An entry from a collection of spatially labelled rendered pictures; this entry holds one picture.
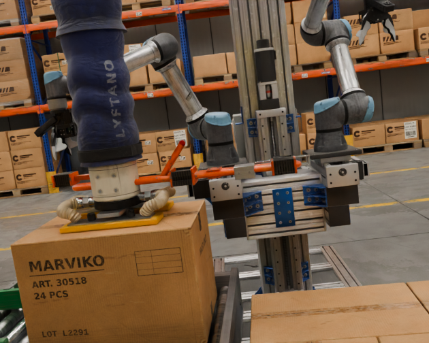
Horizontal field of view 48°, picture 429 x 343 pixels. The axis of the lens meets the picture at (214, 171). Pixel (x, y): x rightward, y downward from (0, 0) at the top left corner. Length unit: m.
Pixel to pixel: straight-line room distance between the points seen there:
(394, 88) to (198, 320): 9.40
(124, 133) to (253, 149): 0.89
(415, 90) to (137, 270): 9.63
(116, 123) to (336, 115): 1.01
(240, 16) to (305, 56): 6.61
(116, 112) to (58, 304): 0.66
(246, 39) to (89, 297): 1.36
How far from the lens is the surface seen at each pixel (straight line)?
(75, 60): 1.69
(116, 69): 1.68
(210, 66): 8.83
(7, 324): 2.23
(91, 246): 1.63
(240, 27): 2.39
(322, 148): 2.22
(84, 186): 1.79
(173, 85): 2.25
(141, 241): 1.57
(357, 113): 2.26
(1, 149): 9.73
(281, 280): 2.46
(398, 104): 10.75
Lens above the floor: 1.33
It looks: 8 degrees down
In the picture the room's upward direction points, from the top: 7 degrees counter-clockwise
